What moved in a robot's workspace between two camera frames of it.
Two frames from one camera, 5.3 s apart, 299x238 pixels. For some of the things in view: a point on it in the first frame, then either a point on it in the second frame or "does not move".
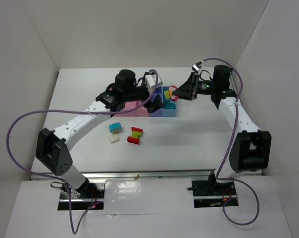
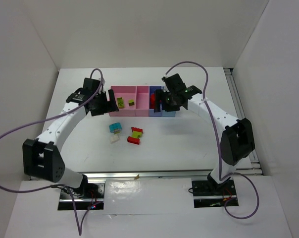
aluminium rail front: x=186 y=174 does not move
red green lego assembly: x=136 y=134 does not move
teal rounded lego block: x=115 y=126 does not move
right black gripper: x=194 y=86 to x=163 y=102
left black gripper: x=147 y=98 to x=106 y=102
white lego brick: x=114 y=138 does not move
